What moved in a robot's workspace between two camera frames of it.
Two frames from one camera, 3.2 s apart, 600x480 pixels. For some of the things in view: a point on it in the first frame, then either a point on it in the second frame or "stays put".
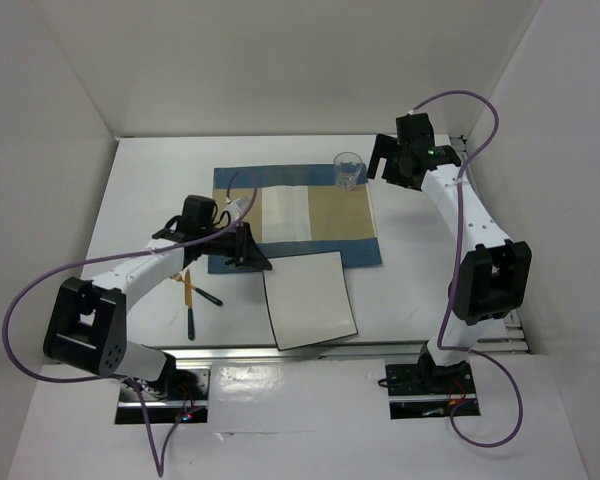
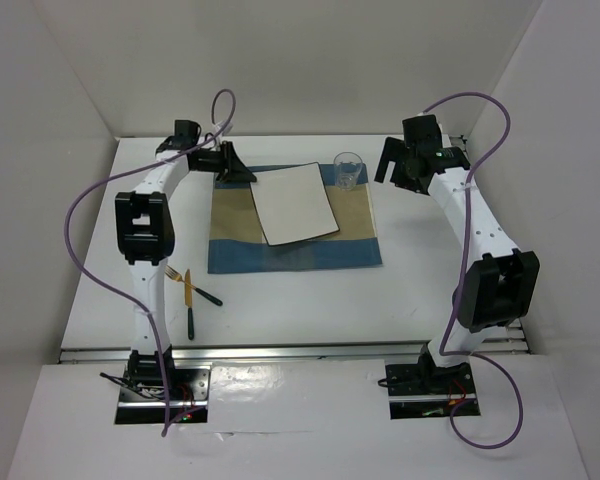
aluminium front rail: [362, 350] stays put
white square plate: [308, 299] → [292, 203]
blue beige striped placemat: [302, 210] stays put
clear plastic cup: [348, 167] stays put
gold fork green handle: [210, 298] stays put
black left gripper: [245, 253] → [233, 170]
